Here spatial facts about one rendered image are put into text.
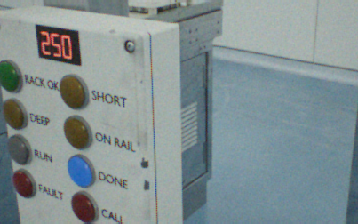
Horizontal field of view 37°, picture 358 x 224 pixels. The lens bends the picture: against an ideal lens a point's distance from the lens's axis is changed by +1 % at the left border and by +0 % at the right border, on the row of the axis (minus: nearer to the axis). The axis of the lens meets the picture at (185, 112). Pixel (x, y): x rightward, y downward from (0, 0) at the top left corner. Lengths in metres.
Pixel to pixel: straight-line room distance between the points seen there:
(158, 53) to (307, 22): 3.75
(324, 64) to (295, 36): 0.32
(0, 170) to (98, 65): 1.05
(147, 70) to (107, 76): 0.04
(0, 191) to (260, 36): 3.21
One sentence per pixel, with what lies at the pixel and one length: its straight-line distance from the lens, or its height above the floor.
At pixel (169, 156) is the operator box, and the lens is 0.45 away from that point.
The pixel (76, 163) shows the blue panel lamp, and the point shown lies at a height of 1.01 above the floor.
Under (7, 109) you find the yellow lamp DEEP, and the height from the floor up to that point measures 1.04.
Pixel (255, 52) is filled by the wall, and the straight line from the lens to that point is 4.42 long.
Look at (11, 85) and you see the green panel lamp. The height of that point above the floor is 1.07.
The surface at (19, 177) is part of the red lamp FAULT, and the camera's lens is 0.53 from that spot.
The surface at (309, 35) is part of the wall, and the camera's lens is 4.15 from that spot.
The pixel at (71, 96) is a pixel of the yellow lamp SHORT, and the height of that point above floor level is 1.07.
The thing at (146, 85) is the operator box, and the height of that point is 1.09.
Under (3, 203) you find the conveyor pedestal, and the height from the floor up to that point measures 0.50.
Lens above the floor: 1.21
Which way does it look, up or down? 21 degrees down
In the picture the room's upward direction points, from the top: 1 degrees counter-clockwise
